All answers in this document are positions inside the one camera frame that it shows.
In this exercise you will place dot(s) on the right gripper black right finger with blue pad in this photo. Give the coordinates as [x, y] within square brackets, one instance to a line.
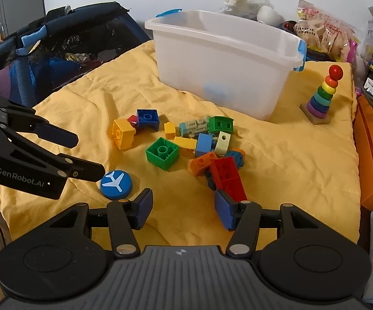
[230, 212]

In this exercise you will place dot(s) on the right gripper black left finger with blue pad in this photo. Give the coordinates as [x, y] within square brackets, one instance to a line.
[134, 212]

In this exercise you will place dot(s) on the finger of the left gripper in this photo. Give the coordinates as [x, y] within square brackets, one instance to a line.
[57, 135]
[85, 170]

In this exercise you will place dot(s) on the blue disc with airplane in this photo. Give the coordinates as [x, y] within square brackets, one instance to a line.
[116, 185]

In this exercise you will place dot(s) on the red toy truck block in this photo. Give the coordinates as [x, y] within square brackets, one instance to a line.
[223, 175]

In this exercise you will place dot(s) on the large yellow building block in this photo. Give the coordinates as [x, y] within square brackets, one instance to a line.
[123, 134]

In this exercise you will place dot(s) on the light blue building block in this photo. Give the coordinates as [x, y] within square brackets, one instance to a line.
[204, 144]

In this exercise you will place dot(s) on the blue gear block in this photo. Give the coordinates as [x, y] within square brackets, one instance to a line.
[238, 155]

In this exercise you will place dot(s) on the green square building block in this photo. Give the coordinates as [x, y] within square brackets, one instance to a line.
[163, 153]

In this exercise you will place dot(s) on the orange building block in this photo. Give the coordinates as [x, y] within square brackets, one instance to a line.
[199, 165]

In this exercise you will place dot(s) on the cream building block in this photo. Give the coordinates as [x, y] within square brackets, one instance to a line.
[222, 144]

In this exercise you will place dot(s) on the small red block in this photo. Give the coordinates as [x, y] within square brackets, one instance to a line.
[133, 120]

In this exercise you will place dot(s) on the dark blue baby stroller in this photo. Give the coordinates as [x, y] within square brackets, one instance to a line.
[62, 46]

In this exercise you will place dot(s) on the dark blue arch block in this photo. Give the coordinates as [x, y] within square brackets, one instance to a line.
[148, 118]

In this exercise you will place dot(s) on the small yellow block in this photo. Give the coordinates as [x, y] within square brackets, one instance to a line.
[170, 130]

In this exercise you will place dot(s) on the grey blue toy train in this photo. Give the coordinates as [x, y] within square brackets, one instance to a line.
[192, 128]

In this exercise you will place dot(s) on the green toy wagon block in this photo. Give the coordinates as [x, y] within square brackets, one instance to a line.
[216, 124]

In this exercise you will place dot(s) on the white plastic storage bin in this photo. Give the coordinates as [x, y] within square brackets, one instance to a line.
[233, 62]

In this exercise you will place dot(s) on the clear bag of snacks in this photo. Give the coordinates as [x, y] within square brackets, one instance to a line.
[325, 33]

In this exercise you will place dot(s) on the white round ball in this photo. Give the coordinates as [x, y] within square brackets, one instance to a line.
[267, 15]

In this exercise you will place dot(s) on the white plastic bag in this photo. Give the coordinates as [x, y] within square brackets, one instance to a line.
[244, 8]

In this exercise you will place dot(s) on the rainbow ring stacking toy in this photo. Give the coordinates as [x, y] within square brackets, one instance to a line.
[317, 108]

